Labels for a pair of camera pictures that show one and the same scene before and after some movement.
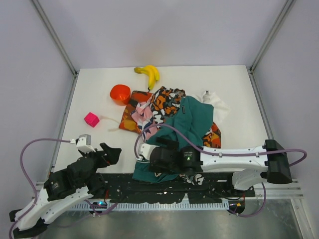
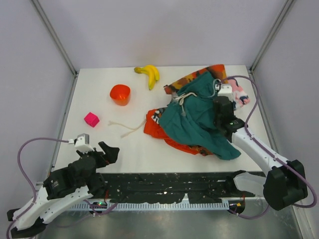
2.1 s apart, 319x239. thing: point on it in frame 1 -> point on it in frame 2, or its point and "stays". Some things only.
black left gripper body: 100,156 stays
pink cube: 91,119 stays
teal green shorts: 188,127 -> 190,113
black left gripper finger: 113,155 stays
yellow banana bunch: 152,73 stays
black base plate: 211,188 stays
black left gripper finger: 107,150 stays
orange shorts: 212,139 -> 152,129
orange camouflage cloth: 127,122 -> 218,71
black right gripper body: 154,161 -> 222,104
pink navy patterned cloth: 142,115 -> 241,97
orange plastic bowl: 120,94 stays
